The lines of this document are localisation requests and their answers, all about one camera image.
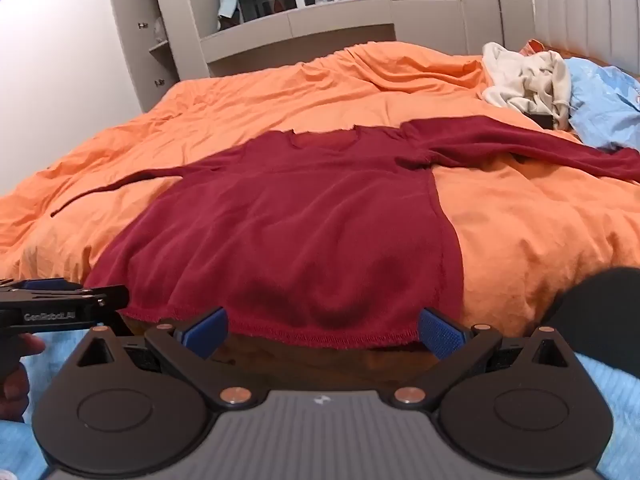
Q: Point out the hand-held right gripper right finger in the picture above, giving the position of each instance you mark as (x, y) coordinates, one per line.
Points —
(439, 332)

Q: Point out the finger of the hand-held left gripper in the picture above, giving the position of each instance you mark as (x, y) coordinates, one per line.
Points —
(47, 285)

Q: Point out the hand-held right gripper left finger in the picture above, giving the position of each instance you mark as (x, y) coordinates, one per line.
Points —
(209, 332)

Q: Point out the dark red sweater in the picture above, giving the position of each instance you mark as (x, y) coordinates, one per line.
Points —
(300, 230)

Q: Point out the person's left hand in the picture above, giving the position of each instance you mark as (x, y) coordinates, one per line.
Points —
(17, 390)

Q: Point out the orange bed cover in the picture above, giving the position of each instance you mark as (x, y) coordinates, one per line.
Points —
(525, 230)

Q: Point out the dark cloth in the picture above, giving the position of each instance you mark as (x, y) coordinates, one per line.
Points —
(600, 320)

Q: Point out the black box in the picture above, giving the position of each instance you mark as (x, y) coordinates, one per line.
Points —
(541, 121)

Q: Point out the beige crumpled garment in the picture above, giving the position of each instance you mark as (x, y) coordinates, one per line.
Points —
(525, 80)

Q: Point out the orange pillow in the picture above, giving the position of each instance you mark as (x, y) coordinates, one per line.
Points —
(531, 47)

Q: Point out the grey wardrobe unit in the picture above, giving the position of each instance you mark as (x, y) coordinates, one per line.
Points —
(310, 25)

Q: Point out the grey padded headboard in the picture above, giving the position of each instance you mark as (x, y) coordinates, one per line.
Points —
(585, 5)

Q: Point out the wooden bed frame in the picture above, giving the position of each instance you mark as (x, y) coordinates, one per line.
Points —
(310, 360)

